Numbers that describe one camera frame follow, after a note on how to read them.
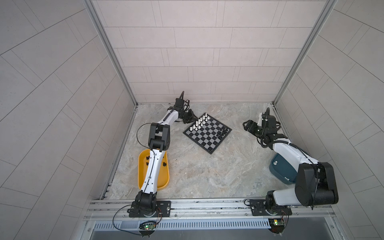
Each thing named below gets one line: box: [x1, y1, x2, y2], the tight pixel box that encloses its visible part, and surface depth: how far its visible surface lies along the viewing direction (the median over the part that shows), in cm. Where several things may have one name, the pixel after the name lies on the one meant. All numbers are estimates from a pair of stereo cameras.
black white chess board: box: [182, 112, 233, 155], surface depth 99 cm
